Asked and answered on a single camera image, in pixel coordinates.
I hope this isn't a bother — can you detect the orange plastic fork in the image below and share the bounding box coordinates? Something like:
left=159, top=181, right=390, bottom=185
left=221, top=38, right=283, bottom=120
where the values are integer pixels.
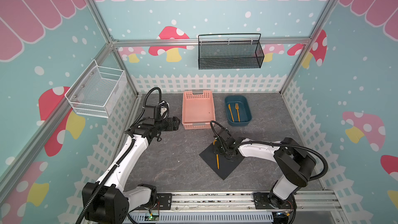
left=235, top=103, right=240, bottom=122

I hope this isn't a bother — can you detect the white wire wall basket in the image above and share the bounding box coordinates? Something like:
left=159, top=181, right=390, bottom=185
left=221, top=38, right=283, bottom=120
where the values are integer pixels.
left=65, top=60, right=127, bottom=118

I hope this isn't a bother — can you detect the black paper napkin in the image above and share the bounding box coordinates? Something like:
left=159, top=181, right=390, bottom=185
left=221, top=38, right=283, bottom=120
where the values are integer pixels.
left=199, top=144, right=244, bottom=180

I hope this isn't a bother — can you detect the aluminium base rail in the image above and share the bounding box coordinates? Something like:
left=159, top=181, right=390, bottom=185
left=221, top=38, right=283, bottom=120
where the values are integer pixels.
left=125, top=190, right=348, bottom=224

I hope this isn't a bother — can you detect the orange plastic knife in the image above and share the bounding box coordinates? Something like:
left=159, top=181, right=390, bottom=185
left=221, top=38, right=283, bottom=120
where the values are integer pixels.
left=228, top=104, right=234, bottom=122

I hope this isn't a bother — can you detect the orange plastic spoon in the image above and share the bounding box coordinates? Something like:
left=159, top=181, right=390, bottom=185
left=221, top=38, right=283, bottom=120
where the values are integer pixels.
left=213, top=140, right=220, bottom=170

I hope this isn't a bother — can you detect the teal plastic tub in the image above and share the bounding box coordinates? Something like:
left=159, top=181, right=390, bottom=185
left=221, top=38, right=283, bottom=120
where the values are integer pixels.
left=224, top=95, right=252, bottom=127

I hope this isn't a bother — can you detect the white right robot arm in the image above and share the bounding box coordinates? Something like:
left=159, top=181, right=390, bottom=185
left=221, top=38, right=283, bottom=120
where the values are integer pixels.
left=212, top=134, right=316, bottom=208

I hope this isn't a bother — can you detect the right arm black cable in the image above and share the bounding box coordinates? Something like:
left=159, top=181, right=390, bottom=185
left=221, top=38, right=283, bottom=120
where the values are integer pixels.
left=209, top=120, right=329, bottom=181

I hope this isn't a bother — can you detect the black wire wall basket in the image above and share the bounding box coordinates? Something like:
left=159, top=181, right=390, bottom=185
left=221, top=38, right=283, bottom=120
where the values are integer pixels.
left=198, top=33, right=265, bottom=70

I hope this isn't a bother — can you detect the pink perforated plastic basket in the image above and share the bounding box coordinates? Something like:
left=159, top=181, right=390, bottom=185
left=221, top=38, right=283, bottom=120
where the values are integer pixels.
left=182, top=90, right=216, bottom=130

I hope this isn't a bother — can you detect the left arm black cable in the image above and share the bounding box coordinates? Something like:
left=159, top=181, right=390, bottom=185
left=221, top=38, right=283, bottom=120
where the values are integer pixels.
left=76, top=86, right=163, bottom=224

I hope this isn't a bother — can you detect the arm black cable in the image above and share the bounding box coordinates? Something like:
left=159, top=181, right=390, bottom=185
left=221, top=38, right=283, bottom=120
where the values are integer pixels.
left=76, top=86, right=163, bottom=224
left=209, top=120, right=329, bottom=181

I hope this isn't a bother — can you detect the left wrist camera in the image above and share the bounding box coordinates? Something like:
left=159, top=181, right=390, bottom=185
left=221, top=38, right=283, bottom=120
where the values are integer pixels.
left=143, top=101, right=169, bottom=121

